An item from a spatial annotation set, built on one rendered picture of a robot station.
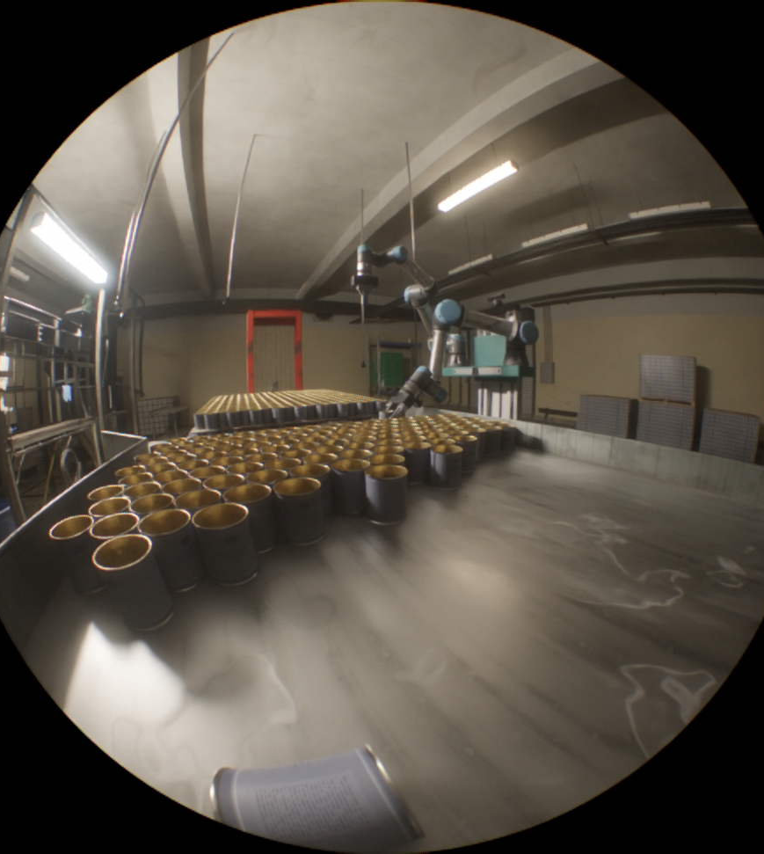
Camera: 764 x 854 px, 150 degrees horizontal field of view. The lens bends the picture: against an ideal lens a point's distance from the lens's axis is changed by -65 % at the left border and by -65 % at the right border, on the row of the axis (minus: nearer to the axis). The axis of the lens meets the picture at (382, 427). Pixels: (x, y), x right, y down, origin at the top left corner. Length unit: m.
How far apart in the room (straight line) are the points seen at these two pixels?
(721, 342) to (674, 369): 2.27
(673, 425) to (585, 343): 3.95
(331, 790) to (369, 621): 0.19
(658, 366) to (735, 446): 2.46
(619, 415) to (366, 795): 7.43
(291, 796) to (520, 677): 0.19
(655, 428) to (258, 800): 7.34
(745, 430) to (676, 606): 6.93
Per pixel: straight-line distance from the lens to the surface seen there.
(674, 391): 7.20
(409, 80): 4.10
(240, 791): 0.17
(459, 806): 0.23
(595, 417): 7.67
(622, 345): 9.23
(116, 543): 0.36
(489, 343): 1.94
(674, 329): 9.01
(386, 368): 10.47
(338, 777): 0.16
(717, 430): 7.22
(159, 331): 11.12
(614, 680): 0.30
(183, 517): 0.39
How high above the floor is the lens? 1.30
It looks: 9 degrees down
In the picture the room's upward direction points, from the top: 1 degrees counter-clockwise
